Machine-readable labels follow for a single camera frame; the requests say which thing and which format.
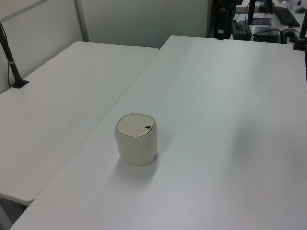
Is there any beige trash bin lid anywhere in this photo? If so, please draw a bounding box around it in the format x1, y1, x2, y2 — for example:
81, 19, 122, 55
116, 114, 155, 138

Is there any beige plastic trash bin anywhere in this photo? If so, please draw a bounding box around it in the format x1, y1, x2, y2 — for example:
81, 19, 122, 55
114, 112, 158, 167

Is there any white side table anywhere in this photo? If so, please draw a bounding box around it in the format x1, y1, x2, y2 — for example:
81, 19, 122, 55
0, 41, 160, 202

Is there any black device box green connector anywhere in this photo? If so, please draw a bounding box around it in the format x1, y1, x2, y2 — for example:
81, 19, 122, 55
231, 20, 252, 40

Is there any black flat electronics box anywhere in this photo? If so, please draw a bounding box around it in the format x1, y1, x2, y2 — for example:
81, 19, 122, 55
253, 26, 282, 43

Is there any black flat desk pad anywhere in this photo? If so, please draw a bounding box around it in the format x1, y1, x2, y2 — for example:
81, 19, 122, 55
251, 18, 272, 26

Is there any black monitor stand pole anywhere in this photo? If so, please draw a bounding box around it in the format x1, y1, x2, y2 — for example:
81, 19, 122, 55
248, 0, 257, 25

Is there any black computer keyboard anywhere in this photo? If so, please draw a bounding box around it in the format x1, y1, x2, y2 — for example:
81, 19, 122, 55
274, 6, 301, 27

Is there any aluminium partition frame post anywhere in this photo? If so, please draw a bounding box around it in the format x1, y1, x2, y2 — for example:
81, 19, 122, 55
73, 0, 90, 42

